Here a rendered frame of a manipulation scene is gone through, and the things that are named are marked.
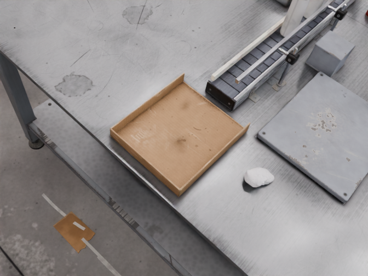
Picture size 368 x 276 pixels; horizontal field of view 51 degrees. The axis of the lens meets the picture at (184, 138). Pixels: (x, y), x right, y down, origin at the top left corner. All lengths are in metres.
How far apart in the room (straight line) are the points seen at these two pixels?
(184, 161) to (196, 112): 0.17
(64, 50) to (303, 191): 0.84
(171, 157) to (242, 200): 0.22
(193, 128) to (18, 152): 1.20
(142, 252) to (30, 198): 0.59
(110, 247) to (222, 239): 0.92
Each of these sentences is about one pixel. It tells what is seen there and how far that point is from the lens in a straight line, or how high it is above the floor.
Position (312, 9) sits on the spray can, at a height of 0.93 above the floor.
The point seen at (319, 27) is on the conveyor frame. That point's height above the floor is 0.87.
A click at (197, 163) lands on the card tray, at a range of 1.04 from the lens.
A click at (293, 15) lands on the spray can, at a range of 1.32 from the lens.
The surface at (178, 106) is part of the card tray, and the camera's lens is 1.15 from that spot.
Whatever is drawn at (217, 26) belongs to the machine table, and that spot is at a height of 0.83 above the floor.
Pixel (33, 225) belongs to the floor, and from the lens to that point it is 1.91.
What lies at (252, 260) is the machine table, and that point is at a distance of 0.98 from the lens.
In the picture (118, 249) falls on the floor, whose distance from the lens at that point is 1.82.
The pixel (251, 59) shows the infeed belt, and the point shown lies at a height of 0.88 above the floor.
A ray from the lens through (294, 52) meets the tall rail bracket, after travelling 1.18.
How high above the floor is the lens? 1.74
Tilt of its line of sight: 57 degrees down
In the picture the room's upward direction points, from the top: 11 degrees clockwise
